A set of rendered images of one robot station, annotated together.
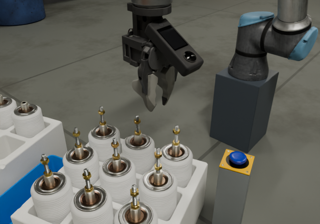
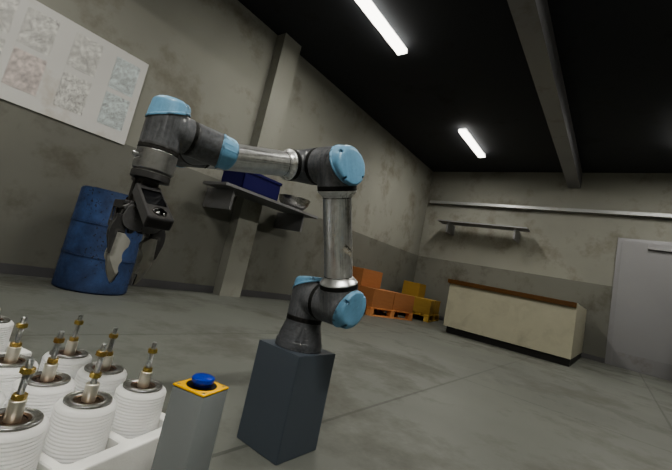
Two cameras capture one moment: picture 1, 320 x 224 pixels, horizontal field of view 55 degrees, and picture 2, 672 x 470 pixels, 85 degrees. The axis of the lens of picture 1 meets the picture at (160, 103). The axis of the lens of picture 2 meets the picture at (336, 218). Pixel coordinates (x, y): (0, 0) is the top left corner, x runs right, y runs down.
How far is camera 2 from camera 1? 0.43 m
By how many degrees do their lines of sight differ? 38
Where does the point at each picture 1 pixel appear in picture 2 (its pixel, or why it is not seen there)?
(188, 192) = (130, 443)
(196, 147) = not seen: hidden behind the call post
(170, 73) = (150, 246)
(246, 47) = (295, 309)
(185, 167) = (144, 405)
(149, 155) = (108, 388)
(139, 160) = not seen: hidden behind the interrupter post
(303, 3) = (344, 260)
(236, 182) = (187, 411)
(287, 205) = not seen: outside the picture
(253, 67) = (299, 334)
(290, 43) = (332, 302)
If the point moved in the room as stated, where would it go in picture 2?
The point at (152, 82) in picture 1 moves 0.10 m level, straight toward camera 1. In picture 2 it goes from (120, 242) to (89, 238)
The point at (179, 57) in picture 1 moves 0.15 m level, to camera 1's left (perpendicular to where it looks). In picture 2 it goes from (147, 207) to (59, 188)
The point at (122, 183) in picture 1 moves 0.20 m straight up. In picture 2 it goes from (36, 397) to (70, 285)
